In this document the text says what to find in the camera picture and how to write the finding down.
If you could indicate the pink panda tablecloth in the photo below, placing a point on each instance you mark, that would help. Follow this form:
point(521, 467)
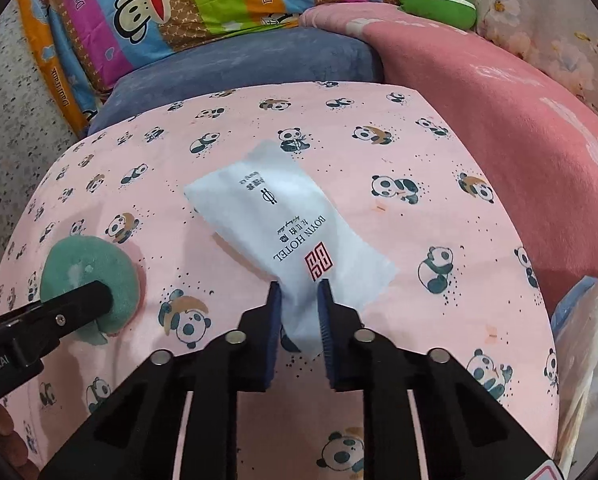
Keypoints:
point(379, 240)

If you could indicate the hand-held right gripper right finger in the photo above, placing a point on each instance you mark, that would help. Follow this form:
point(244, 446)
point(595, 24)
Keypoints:
point(327, 342)

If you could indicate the bin with clear plastic bag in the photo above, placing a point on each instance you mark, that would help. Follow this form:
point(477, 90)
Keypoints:
point(591, 360)

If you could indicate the colourful striped cartoon pillow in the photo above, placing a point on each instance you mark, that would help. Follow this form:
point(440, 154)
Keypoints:
point(179, 5)

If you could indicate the white paper packet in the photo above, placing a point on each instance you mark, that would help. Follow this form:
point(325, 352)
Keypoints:
point(289, 220)

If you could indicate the blue sofa cushion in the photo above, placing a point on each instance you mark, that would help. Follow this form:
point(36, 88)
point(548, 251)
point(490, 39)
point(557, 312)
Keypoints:
point(239, 70)

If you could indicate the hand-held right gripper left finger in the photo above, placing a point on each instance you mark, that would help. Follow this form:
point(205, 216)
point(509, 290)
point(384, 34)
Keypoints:
point(274, 342)

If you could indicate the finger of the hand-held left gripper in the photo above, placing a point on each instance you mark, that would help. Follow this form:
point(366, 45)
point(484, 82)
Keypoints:
point(74, 305)

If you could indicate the green round sponge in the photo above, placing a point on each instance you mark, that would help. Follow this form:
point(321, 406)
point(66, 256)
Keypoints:
point(86, 270)

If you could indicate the pink printed blanket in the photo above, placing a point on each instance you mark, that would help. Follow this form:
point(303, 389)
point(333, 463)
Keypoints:
point(504, 125)

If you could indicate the grey floral quilt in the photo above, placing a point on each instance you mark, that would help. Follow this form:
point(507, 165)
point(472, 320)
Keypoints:
point(554, 15)

